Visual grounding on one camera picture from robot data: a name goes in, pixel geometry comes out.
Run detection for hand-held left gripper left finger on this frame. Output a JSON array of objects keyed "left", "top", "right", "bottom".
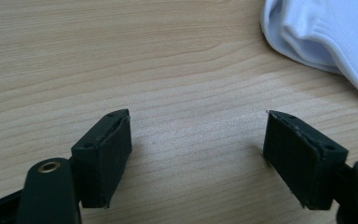
[{"left": 71, "top": 108, "right": 133, "bottom": 209}]

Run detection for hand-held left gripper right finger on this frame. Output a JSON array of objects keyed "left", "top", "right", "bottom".
[{"left": 262, "top": 109, "right": 350, "bottom": 210}]

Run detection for white sock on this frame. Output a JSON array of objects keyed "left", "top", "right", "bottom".
[{"left": 259, "top": 0, "right": 358, "bottom": 106}]

